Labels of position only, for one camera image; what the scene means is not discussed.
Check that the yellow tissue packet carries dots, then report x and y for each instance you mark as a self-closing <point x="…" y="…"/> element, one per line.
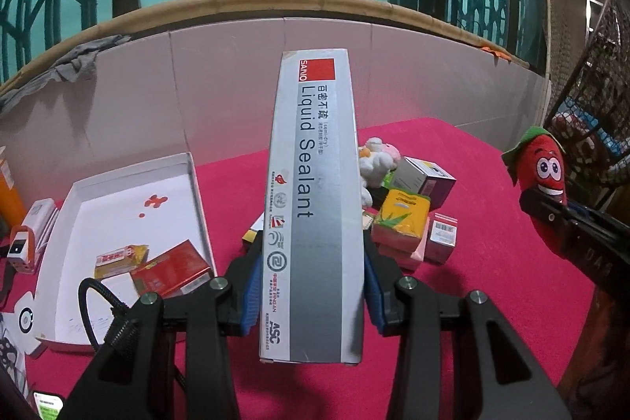
<point x="401" y="213"/>

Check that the small white box red top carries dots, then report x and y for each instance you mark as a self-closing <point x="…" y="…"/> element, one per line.
<point x="440" y="238"/>

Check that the orange scrap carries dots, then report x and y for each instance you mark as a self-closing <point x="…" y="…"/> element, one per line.
<point x="497" y="53"/>

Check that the white rectangular device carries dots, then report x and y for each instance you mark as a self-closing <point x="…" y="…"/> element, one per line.
<point x="42" y="216"/>

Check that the grey cardboard box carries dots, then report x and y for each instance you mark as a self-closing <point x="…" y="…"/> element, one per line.
<point x="418" y="174"/>

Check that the red chili plush toy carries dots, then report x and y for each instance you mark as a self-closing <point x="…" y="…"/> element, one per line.
<point x="541" y="164"/>

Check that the white cardboard box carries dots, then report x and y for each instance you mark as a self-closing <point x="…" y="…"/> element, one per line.
<point x="108" y="223"/>

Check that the pink packet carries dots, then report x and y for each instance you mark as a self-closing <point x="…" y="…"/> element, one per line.
<point x="411" y="255"/>

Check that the pink tablecloth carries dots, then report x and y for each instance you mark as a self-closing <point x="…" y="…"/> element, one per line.
<point x="492" y="302"/>

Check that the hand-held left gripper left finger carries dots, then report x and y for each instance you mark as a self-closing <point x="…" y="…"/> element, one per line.
<point x="248" y="297"/>

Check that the white plush toy orange face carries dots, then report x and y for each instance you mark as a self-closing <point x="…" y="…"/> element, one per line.
<point x="381" y="149"/>

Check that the phone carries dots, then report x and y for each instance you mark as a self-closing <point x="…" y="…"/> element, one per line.
<point x="48" y="405"/>

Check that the grey cloth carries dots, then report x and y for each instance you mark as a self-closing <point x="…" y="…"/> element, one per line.
<point x="74" y="63"/>

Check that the white and orange device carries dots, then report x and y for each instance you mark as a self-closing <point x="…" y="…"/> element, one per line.
<point x="22" y="248"/>

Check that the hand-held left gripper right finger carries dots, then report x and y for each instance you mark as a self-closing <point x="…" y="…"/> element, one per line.
<point x="373" y="297"/>

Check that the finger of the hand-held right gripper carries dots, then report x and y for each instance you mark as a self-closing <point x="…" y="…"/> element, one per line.
<point x="541" y="206"/>

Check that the red flat packet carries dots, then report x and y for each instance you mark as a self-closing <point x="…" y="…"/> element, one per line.
<point x="170" y="270"/>

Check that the long grey sealant box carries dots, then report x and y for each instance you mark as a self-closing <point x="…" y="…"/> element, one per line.
<point x="315" y="203"/>

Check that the orange container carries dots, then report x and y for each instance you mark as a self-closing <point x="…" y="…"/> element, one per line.
<point x="10" y="193"/>

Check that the bamboo rail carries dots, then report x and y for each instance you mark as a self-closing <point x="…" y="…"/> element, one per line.
<point x="246" y="2"/>

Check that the small yellow box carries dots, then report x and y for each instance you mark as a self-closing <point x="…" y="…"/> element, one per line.
<point x="251" y="228"/>

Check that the white plush toy red bow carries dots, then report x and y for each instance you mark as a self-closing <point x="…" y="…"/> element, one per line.
<point x="371" y="176"/>

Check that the yellow snack packet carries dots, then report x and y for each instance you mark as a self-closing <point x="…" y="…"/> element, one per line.
<point x="118" y="260"/>

